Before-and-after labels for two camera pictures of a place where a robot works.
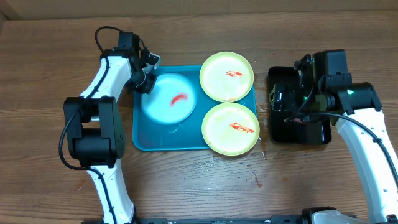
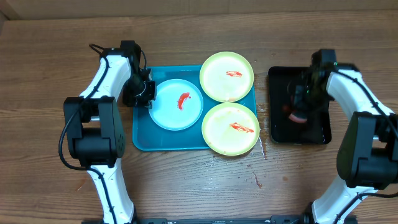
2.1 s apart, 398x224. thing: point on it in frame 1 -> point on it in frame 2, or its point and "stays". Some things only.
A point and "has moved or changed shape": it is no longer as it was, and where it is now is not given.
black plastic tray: x=285 y=126 stays
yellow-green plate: x=226 y=76 stays
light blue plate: x=171 y=99 has moved or changed shape
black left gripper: x=147 y=88 -> x=146 y=101
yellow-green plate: x=231 y=129 stays
